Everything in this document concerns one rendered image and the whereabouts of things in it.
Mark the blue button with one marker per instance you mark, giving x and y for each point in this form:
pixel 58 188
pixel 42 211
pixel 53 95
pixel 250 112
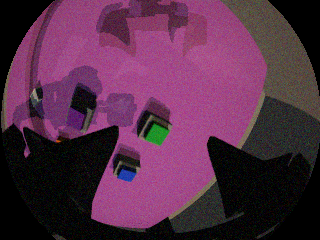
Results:
pixel 126 168

